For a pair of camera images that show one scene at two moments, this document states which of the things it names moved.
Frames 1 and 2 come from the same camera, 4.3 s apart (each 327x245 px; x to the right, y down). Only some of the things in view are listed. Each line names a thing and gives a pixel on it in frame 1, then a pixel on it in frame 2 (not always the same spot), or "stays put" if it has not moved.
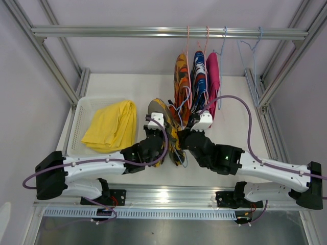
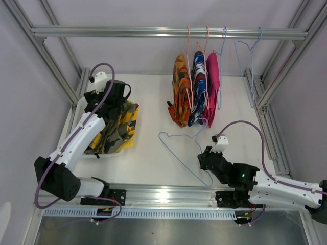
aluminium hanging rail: [38, 32] stays put
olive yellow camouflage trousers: [172, 126] → [117, 135]
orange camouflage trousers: [182, 102] stays put
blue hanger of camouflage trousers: [180, 108] → [195, 137]
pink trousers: [213, 81] stays put
